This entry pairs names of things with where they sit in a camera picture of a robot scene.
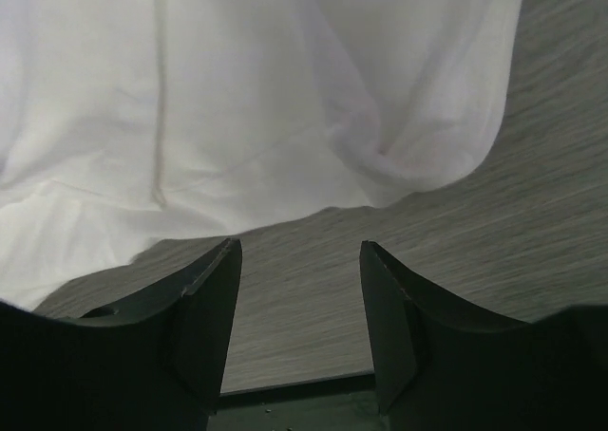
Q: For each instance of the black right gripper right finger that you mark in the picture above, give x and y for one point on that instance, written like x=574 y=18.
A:
x=443 y=363

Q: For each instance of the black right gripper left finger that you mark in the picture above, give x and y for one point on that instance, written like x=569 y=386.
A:
x=153 y=360

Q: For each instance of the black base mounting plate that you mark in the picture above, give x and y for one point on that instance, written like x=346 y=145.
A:
x=343 y=403

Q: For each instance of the white t shirt with print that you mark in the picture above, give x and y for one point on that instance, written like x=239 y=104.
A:
x=128 y=122

